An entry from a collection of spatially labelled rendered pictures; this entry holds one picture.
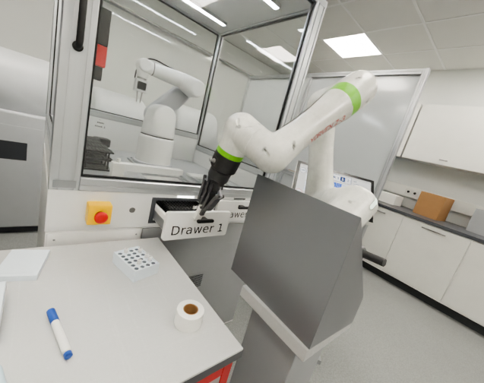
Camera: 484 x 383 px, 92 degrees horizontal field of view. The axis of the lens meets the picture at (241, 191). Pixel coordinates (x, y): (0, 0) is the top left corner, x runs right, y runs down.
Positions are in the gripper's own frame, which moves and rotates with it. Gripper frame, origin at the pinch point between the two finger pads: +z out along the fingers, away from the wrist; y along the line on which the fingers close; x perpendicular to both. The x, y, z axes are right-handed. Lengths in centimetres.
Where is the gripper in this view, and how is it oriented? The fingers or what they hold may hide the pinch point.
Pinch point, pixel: (200, 212)
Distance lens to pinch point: 89.7
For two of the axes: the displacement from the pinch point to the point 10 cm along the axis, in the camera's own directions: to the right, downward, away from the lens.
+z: -4.5, 7.7, 4.5
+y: 4.9, 6.3, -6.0
